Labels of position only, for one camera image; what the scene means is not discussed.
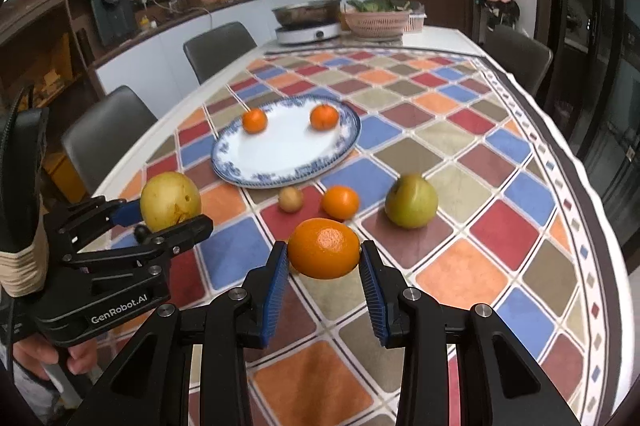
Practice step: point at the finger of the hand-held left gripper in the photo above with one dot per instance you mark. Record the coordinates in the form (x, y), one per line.
(125, 213)
(185, 228)

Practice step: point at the person's left hand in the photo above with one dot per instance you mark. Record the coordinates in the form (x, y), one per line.
(77, 358)

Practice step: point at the blue rimmed white plate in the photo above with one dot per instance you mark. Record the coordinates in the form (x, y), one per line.
(280, 150)

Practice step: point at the small brown fruit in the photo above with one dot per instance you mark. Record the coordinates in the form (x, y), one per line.
(290, 199)

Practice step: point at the black countertop appliance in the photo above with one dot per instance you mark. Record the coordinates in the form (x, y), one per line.
(112, 15)

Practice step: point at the large orange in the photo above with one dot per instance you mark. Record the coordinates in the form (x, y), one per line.
(324, 248)

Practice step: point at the white plastic basket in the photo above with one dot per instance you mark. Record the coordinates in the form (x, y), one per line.
(417, 21)

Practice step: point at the black framed glass door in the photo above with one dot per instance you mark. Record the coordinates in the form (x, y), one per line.
(600, 55)

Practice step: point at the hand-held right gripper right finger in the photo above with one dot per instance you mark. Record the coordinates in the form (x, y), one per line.
(372, 291)

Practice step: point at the pink colander basket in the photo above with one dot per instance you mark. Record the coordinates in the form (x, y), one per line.
(375, 23)

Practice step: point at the yellow-green small apple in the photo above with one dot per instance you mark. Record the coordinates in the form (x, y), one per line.
(167, 201)

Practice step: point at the white induction cooker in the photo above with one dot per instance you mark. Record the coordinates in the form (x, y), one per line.
(307, 35)

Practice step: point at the green leafy vegetables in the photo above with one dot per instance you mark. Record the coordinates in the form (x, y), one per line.
(377, 4)

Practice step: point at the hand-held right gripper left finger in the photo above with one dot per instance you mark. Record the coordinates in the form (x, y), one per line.
(275, 291)

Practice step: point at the grey dining chair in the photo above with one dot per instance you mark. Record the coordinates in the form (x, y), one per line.
(220, 50)
(107, 135)
(517, 55)

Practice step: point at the steel pot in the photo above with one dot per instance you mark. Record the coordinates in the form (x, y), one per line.
(306, 13)

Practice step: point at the colourful checked tablecloth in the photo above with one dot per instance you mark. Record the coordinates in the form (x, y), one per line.
(450, 145)

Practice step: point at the white lower cabinets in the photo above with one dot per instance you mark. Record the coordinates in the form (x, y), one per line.
(235, 13)

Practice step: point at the black shoe rack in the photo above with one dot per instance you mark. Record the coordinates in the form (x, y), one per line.
(502, 10)

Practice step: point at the small yellow bottle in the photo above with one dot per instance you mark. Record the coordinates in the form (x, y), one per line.
(144, 22)

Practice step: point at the small tangerine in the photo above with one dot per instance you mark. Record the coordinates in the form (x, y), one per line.
(324, 116)
(340, 203)
(254, 121)

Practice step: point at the green apple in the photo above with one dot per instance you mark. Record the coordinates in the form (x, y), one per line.
(411, 203)

